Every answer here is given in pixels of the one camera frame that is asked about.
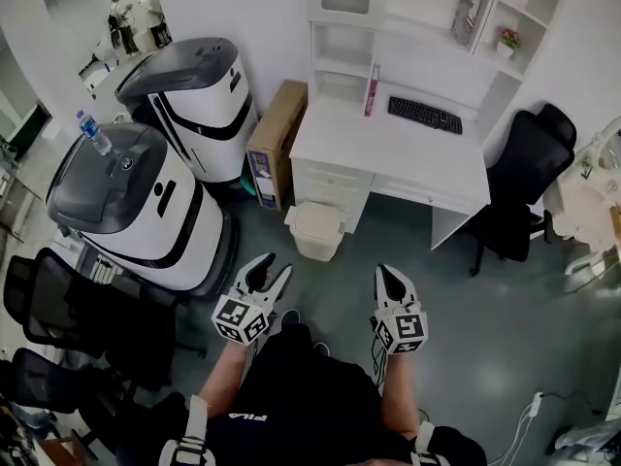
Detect pink book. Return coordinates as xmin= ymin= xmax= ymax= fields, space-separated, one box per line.
xmin=363 ymin=62 xmax=381 ymax=117

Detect white power cable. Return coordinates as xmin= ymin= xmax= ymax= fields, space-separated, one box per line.
xmin=504 ymin=402 xmax=538 ymax=466

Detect person's left white harness strap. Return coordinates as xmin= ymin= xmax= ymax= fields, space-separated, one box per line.
xmin=158 ymin=394 xmax=215 ymax=466

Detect black mesh chair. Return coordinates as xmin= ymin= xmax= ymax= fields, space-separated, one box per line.
xmin=0 ymin=347 xmax=123 ymax=437
xmin=1 ymin=247 xmax=180 ymax=393

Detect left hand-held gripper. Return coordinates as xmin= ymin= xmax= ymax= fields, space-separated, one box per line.
xmin=211 ymin=251 xmax=294 ymax=347

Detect person's right white harness strap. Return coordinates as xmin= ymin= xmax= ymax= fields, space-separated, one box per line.
xmin=409 ymin=419 xmax=453 ymax=466

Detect beige trash bin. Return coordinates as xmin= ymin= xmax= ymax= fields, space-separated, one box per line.
xmin=284 ymin=200 xmax=347 ymax=263

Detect white desk with shelves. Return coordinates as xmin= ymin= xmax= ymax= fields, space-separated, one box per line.
xmin=288 ymin=0 xmax=570 ymax=251

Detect patterned grey book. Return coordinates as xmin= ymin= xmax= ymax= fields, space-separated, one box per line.
xmin=449 ymin=0 xmax=482 ymax=49

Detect white and black service robot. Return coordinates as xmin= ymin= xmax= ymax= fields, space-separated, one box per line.
xmin=114 ymin=36 xmax=259 ymax=184
xmin=44 ymin=122 xmax=243 ymax=301

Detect person's white harness strap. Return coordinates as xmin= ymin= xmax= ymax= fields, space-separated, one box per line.
xmin=158 ymin=394 xmax=215 ymax=466
xmin=409 ymin=419 xmax=453 ymax=466

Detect cream dressing table with mirror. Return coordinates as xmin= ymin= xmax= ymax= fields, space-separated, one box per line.
xmin=542 ymin=116 xmax=621 ymax=282

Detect clear plastic bag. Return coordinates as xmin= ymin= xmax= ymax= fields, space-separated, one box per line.
xmin=552 ymin=416 xmax=621 ymax=456

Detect person's left forearm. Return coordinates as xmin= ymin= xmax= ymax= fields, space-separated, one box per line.
xmin=198 ymin=339 xmax=254 ymax=420

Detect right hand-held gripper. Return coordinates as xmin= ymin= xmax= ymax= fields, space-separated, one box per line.
xmin=373 ymin=263 xmax=430 ymax=355

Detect person's black shirt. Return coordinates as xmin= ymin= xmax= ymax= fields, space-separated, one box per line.
xmin=115 ymin=322 xmax=489 ymax=466

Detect potted red flowers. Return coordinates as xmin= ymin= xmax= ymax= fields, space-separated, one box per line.
xmin=495 ymin=27 xmax=523 ymax=60

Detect long brown cardboard box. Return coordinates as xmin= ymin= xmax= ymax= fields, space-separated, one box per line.
xmin=245 ymin=79 xmax=310 ymax=213

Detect black office chair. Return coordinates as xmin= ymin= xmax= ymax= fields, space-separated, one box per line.
xmin=467 ymin=102 xmax=579 ymax=278

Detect black computer keyboard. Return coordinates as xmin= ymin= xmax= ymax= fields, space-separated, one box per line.
xmin=387 ymin=95 xmax=464 ymax=137

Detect clear plastic water bottle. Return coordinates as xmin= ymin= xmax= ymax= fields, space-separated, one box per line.
xmin=76 ymin=109 xmax=114 ymax=156

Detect person's right forearm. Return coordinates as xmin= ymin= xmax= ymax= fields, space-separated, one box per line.
xmin=379 ymin=351 xmax=423 ymax=440

